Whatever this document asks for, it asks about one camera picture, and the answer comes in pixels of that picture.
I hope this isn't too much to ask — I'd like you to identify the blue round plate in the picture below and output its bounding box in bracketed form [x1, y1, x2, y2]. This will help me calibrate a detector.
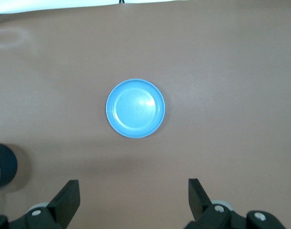
[105, 78, 166, 139]

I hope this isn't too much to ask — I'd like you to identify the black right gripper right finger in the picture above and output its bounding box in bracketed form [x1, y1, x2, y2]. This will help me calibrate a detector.
[183, 178, 287, 229]

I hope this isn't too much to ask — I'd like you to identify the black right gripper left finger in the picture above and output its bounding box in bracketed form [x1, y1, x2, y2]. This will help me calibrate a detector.
[0, 180, 80, 229]

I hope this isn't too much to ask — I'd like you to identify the dark pot with blue handle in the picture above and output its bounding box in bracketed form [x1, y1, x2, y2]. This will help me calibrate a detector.
[0, 142, 18, 193]

